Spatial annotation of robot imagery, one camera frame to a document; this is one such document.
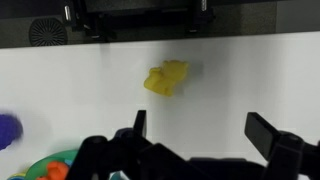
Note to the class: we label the yellow rubber bear toy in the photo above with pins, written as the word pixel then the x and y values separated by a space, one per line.
pixel 166 78

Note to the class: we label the rainbow striped toy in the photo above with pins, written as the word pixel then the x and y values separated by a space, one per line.
pixel 16 176

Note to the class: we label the round black grille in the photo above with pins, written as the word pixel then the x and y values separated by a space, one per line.
pixel 48 32

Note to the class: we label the green round plate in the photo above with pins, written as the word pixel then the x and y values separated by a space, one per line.
pixel 61 156

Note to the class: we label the blue bumpy rubber toy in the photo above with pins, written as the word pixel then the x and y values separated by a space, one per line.
pixel 68 162

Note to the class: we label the orange rubber animal toy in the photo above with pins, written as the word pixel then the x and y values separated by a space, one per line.
pixel 56 170

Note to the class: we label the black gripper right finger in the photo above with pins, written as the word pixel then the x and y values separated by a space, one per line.
pixel 286 150

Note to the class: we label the purple spiky ball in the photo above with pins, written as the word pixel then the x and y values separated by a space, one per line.
pixel 7 130

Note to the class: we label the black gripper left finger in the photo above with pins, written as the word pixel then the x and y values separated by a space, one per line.
pixel 100 156

